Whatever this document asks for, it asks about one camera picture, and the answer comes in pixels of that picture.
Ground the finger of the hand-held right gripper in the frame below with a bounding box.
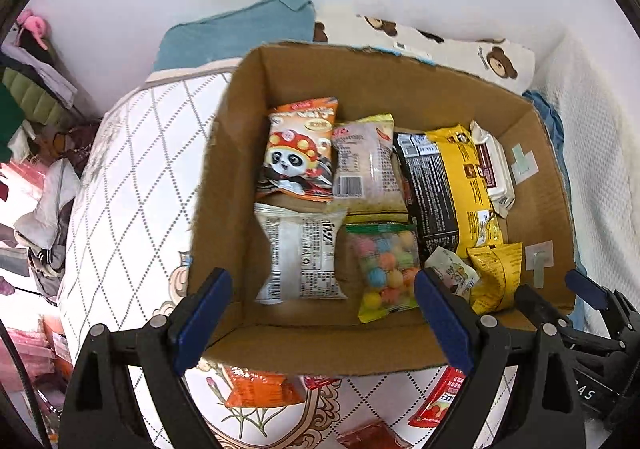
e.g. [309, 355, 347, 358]
[565, 269, 640, 330]
[514, 283, 577, 337]

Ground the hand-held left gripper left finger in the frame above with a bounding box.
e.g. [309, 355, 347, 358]
[59, 267, 234, 449]

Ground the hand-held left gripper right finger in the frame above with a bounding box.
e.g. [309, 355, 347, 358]
[413, 267, 587, 449]

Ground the small yellow snack packet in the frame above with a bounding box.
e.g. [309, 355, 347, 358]
[467, 242, 524, 315]

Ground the small white cartoon packet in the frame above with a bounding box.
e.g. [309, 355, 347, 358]
[423, 246, 480, 303]

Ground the colourful candy ball bag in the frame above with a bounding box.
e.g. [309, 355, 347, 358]
[344, 222, 422, 325]

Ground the cardboard box blue print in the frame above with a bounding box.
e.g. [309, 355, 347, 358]
[187, 40, 577, 378]

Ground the white bread packet black print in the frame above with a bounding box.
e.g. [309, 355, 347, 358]
[253, 202, 349, 306]

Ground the large black yellow packet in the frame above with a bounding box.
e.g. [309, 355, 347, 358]
[392, 124, 504, 266]

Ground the white brown-label packet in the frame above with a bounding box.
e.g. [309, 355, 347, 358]
[469, 120, 516, 219]

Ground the clear yellow-edged snack bag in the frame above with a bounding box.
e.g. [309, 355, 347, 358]
[330, 114, 409, 225]

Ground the panda print snack bag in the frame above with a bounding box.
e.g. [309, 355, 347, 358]
[255, 96, 340, 203]

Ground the red white-label snack packet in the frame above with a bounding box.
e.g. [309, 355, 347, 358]
[407, 366, 469, 430]

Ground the orange snack packet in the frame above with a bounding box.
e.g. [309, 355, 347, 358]
[221, 363, 304, 411]

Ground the dark red snack packet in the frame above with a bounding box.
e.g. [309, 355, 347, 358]
[335, 419, 414, 449]

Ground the small red snack packet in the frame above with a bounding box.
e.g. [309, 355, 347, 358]
[302, 375, 344, 391]

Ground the white textured blanket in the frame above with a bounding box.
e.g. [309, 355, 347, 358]
[530, 28, 640, 292]

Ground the white diamond-patterned quilt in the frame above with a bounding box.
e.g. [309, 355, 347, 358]
[56, 57, 523, 449]

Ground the black white striped cloth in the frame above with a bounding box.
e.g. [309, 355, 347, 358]
[27, 243, 67, 301]

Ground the white crumpled cloth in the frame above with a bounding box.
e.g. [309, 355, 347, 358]
[14, 158, 82, 251]

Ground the bear print pillow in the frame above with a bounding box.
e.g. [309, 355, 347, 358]
[314, 3, 536, 95]

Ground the dark green garment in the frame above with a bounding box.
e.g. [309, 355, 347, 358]
[0, 83, 27, 161]

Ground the olive puffer jacket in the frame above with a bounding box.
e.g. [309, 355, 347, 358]
[0, 65, 77, 128]

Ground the teal blue pillow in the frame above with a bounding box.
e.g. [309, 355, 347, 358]
[152, 0, 316, 73]

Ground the pink plush toy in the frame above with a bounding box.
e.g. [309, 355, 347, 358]
[16, 8, 51, 51]

